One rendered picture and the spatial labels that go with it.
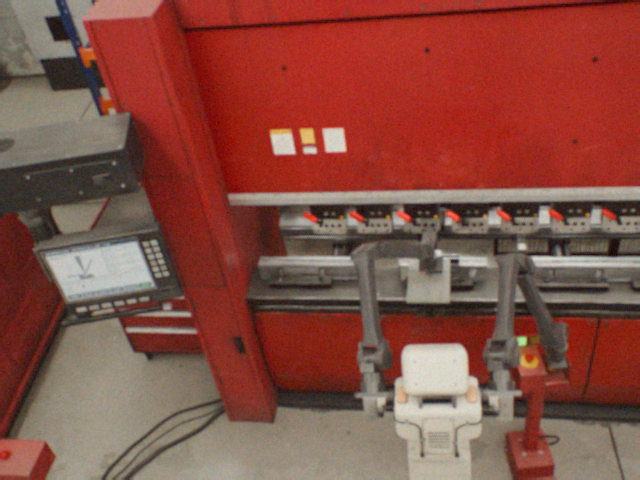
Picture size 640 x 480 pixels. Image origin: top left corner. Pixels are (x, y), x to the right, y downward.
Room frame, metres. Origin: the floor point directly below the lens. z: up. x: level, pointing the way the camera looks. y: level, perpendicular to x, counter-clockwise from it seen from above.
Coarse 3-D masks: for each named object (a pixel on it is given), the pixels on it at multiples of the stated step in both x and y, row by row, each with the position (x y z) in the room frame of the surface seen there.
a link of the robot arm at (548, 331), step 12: (528, 264) 1.79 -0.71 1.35; (516, 276) 1.80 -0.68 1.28; (528, 276) 1.79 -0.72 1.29; (528, 288) 1.78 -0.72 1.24; (528, 300) 1.77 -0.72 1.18; (540, 300) 1.77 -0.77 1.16; (540, 312) 1.75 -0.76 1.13; (540, 324) 1.74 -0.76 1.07; (552, 324) 1.74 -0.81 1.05; (540, 336) 1.74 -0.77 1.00; (552, 336) 1.71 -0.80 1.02
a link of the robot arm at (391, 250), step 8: (384, 248) 1.85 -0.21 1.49; (392, 248) 1.88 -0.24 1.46; (400, 248) 1.96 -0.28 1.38; (408, 248) 1.99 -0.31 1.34; (416, 248) 2.03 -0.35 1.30; (424, 248) 2.05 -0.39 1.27; (392, 256) 1.90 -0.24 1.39; (400, 256) 1.94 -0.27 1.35; (408, 256) 1.97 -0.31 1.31; (416, 256) 2.01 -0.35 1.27; (424, 256) 2.03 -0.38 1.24
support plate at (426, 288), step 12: (444, 264) 2.22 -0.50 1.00; (408, 276) 2.18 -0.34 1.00; (420, 276) 2.17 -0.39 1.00; (432, 276) 2.16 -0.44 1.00; (444, 276) 2.14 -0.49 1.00; (408, 288) 2.11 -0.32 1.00; (420, 288) 2.10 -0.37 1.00; (432, 288) 2.08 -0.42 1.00; (444, 288) 2.07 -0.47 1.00; (408, 300) 2.04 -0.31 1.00; (420, 300) 2.03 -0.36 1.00; (432, 300) 2.02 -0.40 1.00; (444, 300) 2.00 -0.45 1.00
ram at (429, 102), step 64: (192, 64) 2.45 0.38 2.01; (256, 64) 2.39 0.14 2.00; (320, 64) 2.33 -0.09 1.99; (384, 64) 2.28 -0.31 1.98; (448, 64) 2.22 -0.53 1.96; (512, 64) 2.17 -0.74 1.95; (576, 64) 2.12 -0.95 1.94; (256, 128) 2.40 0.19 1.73; (320, 128) 2.34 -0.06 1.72; (384, 128) 2.28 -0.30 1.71; (448, 128) 2.22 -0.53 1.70; (512, 128) 2.17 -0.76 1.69; (576, 128) 2.11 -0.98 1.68; (256, 192) 2.42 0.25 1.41; (320, 192) 2.35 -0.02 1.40
